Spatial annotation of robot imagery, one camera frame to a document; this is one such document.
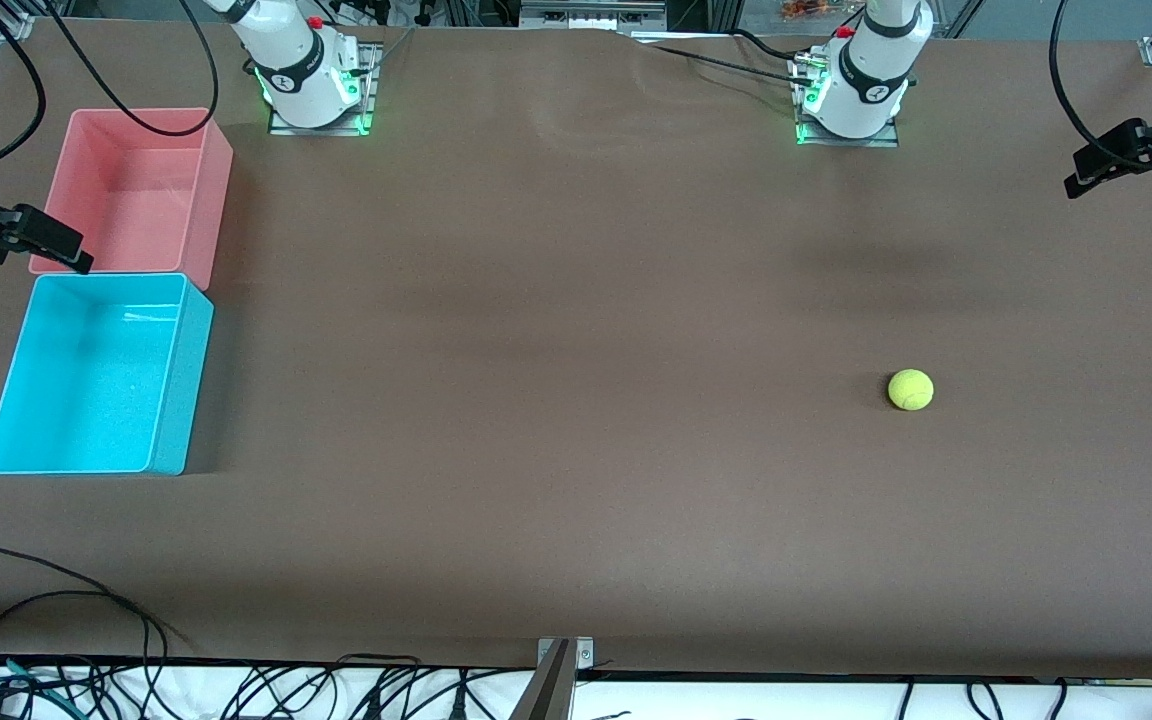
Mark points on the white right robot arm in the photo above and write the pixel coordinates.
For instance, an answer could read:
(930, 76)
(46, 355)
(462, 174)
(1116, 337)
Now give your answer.
(306, 80)

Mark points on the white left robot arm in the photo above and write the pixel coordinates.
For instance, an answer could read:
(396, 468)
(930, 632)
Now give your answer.
(866, 85)

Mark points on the pink plastic bin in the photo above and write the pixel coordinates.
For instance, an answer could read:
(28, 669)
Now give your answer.
(136, 200)

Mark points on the blue plastic bin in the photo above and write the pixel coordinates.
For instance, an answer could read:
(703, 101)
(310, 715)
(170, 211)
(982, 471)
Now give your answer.
(86, 380)

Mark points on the yellow tennis ball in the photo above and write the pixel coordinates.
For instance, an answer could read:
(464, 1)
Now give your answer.
(911, 390)

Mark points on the grey device box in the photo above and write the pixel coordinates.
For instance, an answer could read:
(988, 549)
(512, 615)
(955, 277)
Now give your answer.
(591, 12)

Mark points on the brown table cover sheet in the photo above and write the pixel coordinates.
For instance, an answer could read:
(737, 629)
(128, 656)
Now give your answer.
(576, 400)

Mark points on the silver mounting plate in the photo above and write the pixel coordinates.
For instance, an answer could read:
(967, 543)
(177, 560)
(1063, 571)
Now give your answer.
(584, 652)

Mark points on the grey metal post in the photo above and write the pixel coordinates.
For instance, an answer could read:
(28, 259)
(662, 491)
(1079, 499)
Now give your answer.
(546, 695)

